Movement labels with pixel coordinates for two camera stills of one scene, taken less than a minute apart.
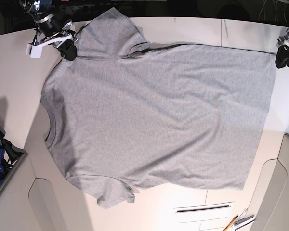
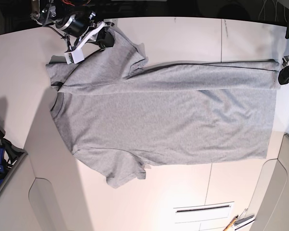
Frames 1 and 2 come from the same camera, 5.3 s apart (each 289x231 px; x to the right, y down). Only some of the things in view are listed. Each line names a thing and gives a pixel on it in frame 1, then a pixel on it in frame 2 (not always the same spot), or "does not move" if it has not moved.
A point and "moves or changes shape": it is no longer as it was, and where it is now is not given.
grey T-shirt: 125,113 moves or changes shape
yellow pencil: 230,223 does not move
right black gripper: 286,56 -> 288,74
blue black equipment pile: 4,153 does not move
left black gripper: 56,32 -> 85,24
